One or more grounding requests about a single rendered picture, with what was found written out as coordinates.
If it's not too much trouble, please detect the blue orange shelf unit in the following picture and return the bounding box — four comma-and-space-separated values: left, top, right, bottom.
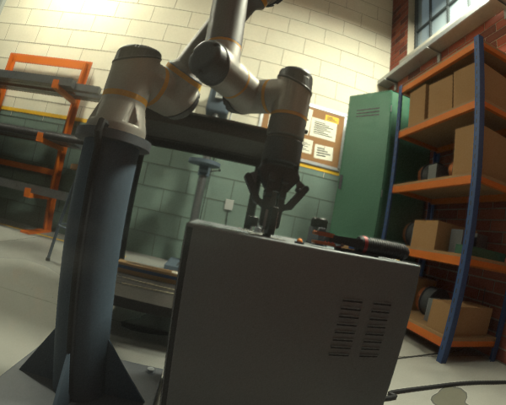
380, 35, 506, 365

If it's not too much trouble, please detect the large cardboard box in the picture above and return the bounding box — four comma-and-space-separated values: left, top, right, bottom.
452, 62, 506, 116
452, 123, 506, 186

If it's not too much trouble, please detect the green flat box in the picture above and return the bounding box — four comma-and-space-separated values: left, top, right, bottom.
471, 247, 506, 262

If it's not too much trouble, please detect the black electrode holder red ring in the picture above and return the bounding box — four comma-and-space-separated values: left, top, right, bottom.
311, 229, 412, 260

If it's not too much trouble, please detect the cork notice board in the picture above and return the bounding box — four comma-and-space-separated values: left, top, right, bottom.
259, 104, 348, 172

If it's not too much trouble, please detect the small cardboard box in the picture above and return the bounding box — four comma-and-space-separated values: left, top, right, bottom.
408, 82, 431, 127
428, 73, 456, 120

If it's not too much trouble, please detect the grey stool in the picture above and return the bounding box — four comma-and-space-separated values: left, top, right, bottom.
45, 219, 69, 262

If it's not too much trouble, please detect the barred window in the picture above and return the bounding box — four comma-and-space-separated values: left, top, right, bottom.
414, 0, 506, 48

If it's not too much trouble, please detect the grey welder body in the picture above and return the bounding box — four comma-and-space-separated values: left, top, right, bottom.
161, 219, 423, 405

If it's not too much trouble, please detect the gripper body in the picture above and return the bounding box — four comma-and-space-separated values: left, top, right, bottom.
261, 132, 308, 187

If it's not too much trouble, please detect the flat cardboard box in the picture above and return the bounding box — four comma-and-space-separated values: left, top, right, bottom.
424, 296, 494, 338

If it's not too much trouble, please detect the grey low bench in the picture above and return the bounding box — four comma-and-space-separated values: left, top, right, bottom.
112, 256, 180, 311

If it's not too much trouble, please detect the grey wire spool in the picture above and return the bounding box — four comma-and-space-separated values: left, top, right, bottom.
417, 163, 455, 185
416, 285, 439, 316

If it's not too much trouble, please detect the grey pillar drill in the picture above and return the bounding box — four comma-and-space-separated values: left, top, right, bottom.
188, 89, 234, 223

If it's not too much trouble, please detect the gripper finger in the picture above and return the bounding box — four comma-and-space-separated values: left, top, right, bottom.
243, 168, 277, 237
273, 180, 311, 237

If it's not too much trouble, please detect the orange steel bar rack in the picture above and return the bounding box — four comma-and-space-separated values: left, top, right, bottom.
0, 51, 103, 235

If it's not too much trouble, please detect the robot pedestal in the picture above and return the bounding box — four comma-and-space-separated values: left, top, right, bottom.
0, 117, 166, 405

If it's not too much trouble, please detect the green metal locker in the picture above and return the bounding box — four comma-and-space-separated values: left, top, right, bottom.
331, 89, 411, 254

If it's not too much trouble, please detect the black floor cable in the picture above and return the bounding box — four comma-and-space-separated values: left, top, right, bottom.
385, 376, 506, 401

